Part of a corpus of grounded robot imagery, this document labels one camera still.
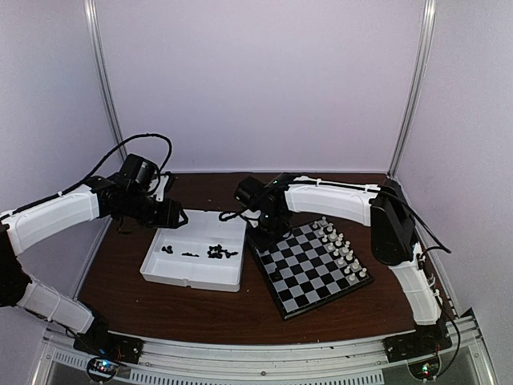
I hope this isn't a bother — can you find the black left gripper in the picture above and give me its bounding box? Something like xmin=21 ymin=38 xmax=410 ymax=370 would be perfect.
xmin=123 ymin=189 xmax=188 ymax=229

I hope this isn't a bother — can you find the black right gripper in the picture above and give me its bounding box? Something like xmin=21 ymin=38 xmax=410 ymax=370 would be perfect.
xmin=247 ymin=210 xmax=291 ymax=251

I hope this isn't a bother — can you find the black king piece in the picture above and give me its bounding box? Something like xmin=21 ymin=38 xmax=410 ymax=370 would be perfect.
xmin=271 ymin=269 xmax=281 ymax=282

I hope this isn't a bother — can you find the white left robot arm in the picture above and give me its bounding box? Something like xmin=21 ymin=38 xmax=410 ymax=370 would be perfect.
xmin=1 ymin=154 xmax=188 ymax=356

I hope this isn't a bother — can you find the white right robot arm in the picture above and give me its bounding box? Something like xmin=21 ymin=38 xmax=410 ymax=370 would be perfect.
xmin=234 ymin=172 xmax=447 ymax=355

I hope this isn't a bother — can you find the black pieces pile in tray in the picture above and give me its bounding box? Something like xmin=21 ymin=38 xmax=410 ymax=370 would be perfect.
xmin=160 ymin=244 xmax=239 ymax=259

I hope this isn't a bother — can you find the left circuit board with LEDs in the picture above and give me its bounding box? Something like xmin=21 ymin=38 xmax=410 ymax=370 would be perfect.
xmin=86 ymin=357 xmax=119 ymax=382

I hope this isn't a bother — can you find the circuit board with leds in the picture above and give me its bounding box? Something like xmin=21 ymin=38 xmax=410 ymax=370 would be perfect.
xmin=408 ymin=358 xmax=441 ymax=381
xmin=86 ymin=357 xmax=119 ymax=382

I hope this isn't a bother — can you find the right circuit board with LEDs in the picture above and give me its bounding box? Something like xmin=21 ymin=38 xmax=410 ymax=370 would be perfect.
xmin=408 ymin=358 xmax=441 ymax=381

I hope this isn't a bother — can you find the white compartment tray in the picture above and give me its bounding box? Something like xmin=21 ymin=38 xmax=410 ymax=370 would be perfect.
xmin=139 ymin=209 xmax=247 ymax=292

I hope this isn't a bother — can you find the white rook far corner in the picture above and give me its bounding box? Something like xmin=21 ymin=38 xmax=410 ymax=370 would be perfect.
xmin=319 ymin=217 xmax=328 ymax=228

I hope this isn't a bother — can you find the black and grey chessboard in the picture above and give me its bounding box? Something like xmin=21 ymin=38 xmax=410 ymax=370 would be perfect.
xmin=248 ymin=218 xmax=374 ymax=320

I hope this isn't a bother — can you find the white king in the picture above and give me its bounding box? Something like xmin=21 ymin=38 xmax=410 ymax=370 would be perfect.
xmin=340 ymin=241 xmax=351 ymax=255

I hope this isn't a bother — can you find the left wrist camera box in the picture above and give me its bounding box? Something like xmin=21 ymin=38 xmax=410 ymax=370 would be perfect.
xmin=149 ymin=172 xmax=176 ymax=202

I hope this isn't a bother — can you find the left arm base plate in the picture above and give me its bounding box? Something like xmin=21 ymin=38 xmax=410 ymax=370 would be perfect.
xmin=73 ymin=333 xmax=144 ymax=364

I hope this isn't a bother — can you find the front aluminium rail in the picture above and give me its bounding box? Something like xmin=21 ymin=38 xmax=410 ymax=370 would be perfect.
xmin=29 ymin=316 xmax=498 ymax=384

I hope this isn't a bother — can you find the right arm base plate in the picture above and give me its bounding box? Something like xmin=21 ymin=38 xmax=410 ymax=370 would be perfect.
xmin=383 ymin=331 xmax=452 ymax=363

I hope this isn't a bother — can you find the left aluminium frame post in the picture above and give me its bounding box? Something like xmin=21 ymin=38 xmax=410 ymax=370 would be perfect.
xmin=83 ymin=0 xmax=127 ymax=162

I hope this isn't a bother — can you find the aluminium frame post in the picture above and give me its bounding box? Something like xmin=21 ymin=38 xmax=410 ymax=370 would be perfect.
xmin=387 ymin=0 xmax=437 ymax=179
xmin=83 ymin=0 xmax=127 ymax=162

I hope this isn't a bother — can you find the right aluminium frame post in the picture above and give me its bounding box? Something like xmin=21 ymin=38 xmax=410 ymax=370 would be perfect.
xmin=387 ymin=0 xmax=437 ymax=179

